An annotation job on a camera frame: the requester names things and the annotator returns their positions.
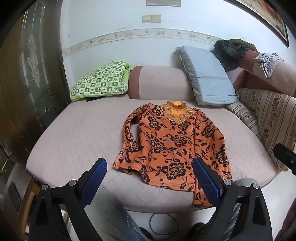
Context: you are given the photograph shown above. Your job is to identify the striped floral cushion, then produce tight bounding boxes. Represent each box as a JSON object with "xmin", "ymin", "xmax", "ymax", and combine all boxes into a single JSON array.
[{"xmin": 226, "ymin": 102, "xmax": 259, "ymax": 138}]

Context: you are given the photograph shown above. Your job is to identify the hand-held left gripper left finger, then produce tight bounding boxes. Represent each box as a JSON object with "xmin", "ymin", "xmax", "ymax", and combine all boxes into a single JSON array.
[{"xmin": 28, "ymin": 158, "xmax": 108, "ymax": 241}]

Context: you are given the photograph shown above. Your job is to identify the olive green cloth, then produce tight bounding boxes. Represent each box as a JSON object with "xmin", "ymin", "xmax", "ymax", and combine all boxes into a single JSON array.
[{"xmin": 228, "ymin": 39, "xmax": 258, "ymax": 52}]

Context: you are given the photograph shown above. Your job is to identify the striped floral sofa cover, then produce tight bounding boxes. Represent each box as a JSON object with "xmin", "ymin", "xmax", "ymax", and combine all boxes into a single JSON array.
[{"xmin": 237, "ymin": 88, "xmax": 296, "ymax": 172}]

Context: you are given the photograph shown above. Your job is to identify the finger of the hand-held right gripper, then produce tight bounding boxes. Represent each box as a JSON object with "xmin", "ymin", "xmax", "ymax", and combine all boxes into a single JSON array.
[{"xmin": 273, "ymin": 143, "xmax": 296, "ymax": 176}]

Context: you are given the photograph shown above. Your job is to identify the person's left leg in jeans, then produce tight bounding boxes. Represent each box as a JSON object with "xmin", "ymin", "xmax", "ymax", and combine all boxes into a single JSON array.
[{"xmin": 102, "ymin": 193, "xmax": 153, "ymax": 241}]

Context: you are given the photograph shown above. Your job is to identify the grey blue pillow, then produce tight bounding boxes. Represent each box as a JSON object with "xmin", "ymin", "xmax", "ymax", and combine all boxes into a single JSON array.
[{"xmin": 174, "ymin": 46, "xmax": 239, "ymax": 106}]

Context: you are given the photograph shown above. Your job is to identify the pink quilted mattress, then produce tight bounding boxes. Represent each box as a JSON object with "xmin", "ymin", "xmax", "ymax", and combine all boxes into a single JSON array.
[{"xmin": 26, "ymin": 99, "xmax": 282, "ymax": 213}]

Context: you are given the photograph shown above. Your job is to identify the green checkered pillow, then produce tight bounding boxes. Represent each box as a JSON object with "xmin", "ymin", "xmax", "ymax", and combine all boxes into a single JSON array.
[{"xmin": 70, "ymin": 61, "xmax": 134, "ymax": 102}]

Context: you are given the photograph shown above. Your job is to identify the pink brown bolster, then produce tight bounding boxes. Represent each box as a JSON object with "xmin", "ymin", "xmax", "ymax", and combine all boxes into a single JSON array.
[{"xmin": 128, "ymin": 65, "xmax": 195, "ymax": 103}]

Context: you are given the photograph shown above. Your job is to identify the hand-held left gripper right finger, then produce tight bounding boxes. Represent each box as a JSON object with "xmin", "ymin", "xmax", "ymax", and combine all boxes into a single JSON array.
[{"xmin": 192, "ymin": 157, "xmax": 274, "ymax": 241}]

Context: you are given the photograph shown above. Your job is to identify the framed wall picture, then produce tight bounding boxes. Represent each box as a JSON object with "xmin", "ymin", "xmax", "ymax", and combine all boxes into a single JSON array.
[{"xmin": 228, "ymin": 0, "xmax": 290, "ymax": 48}]

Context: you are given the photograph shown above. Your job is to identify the black cable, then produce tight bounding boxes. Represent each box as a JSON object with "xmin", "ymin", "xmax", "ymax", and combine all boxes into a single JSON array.
[{"xmin": 149, "ymin": 213, "xmax": 179, "ymax": 235}]

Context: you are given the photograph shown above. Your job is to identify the dark wooden glass-panel door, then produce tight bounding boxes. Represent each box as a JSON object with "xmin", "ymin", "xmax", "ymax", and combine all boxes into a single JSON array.
[{"xmin": 0, "ymin": 0, "xmax": 71, "ymax": 167}]

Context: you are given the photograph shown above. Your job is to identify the wooden chair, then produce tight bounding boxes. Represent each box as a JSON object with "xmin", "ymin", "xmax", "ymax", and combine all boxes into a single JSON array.
[{"xmin": 20, "ymin": 176, "xmax": 70, "ymax": 235}]

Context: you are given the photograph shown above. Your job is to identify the black furry cloth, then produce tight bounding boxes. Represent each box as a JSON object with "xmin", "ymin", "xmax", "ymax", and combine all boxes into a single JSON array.
[{"xmin": 214, "ymin": 40, "xmax": 247, "ymax": 71}]

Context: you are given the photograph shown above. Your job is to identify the orange black floral shirt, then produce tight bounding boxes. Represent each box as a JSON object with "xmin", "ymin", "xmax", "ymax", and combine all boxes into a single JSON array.
[{"xmin": 112, "ymin": 101, "xmax": 233, "ymax": 208}]

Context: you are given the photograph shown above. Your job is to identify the white grey crumpled cloth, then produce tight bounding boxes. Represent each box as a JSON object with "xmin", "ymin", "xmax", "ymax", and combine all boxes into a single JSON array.
[{"xmin": 254, "ymin": 53, "xmax": 285, "ymax": 78}]

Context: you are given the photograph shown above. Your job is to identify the pink sofa backrest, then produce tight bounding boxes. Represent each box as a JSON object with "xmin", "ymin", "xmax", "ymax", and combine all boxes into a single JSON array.
[{"xmin": 228, "ymin": 49, "xmax": 296, "ymax": 98}]

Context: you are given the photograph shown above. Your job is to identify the wall poster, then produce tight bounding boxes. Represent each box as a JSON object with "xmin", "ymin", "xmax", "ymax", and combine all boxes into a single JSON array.
[{"xmin": 146, "ymin": 0, "xmax": 181, "ymax": 7}]

